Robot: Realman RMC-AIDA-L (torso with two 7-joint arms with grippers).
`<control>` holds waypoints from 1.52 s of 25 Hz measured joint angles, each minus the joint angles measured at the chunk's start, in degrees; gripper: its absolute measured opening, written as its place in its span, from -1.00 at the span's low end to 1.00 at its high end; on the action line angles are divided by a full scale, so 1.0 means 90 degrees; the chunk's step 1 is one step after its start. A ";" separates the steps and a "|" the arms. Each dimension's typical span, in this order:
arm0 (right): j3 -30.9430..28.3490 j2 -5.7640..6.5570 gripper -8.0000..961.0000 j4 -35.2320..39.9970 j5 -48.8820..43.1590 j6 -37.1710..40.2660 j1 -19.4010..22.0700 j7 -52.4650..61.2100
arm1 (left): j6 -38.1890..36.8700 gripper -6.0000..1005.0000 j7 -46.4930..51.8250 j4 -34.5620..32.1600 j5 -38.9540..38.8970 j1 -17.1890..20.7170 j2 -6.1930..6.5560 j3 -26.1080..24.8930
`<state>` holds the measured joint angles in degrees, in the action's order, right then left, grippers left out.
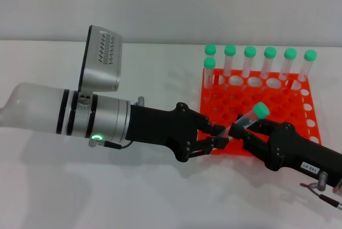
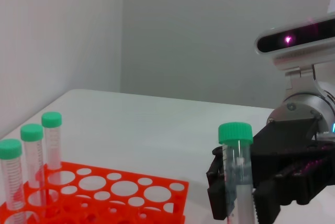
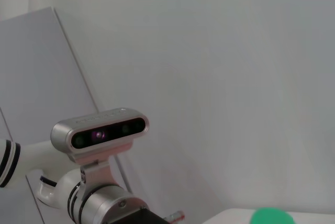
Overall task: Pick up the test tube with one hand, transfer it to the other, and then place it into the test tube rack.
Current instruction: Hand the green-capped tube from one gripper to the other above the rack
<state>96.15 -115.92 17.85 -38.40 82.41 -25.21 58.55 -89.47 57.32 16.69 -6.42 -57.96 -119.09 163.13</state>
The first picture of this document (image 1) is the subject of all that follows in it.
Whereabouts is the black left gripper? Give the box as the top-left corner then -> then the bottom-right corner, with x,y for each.
125,102 -> 230,163

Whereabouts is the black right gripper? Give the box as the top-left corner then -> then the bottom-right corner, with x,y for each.
230,118 -> 342,188

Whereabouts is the green-capped clear test tube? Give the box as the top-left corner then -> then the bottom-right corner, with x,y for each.
296,49 -> 317,83
203,57 -> 216,100
223,44 -> 237,80
216,102 -> 270,138
242,45 -> 257,80
277,48 -> 298,81
259,46 -> 277,80
204,43 -> 217,61

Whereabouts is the orange test tube rack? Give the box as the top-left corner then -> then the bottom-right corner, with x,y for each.
198,67 -> 323,157

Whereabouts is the red wrist cable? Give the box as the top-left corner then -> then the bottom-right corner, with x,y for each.
299,171 -> 342,210

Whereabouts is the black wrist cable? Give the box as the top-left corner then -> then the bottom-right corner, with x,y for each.
103,140 -> 134,150

